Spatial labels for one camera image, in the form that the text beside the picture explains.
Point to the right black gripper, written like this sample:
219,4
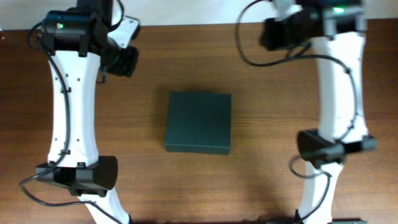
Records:
273,30

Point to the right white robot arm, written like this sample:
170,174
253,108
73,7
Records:
336,30

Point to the dark green lidded box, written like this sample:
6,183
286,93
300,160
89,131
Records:
198,123

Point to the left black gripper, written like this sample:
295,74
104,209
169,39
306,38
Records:
132,55

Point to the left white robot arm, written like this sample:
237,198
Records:
90,39

